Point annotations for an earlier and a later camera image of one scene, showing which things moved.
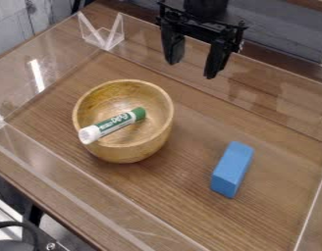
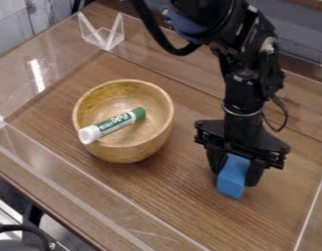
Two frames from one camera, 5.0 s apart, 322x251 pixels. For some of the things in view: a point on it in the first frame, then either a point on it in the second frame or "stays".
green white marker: x=90 y=132 stays
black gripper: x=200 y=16 → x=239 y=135
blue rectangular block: x=231 y=168 stays
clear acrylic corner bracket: x=104 y=37 stays
